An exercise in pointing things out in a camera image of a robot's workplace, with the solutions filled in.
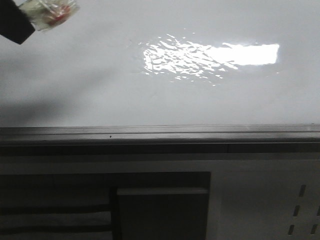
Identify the white glossy whiteboard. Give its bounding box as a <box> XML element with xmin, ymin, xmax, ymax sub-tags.
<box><xmin>0</xmin><ymin>0</ymin><xmax>320</xmax><ymax>127</ymax></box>

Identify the dark grey box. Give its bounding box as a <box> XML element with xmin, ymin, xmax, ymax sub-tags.
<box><xmin>117</xmin><ymin>187</ymin><xmax>209</xmax><ymax>240</ymax></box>

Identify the white perforated metal panel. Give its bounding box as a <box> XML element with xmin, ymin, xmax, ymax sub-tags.
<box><xmin>215</xmin><ymin>170</ymin><xmax>320</xmax><ymax>240</ymax></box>

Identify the dark slatted shelf frame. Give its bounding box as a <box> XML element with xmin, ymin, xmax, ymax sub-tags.
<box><xmin>0</xmin><ymin>172</ymin><xmax>211</xmax><ymax>240</ymax></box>

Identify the grey metal whiteboard tray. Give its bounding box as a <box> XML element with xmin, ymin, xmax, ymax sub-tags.
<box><xmin>0</xmin><ymin>124</ymin><xmax>320</xmax><ymax>153</ymax></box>

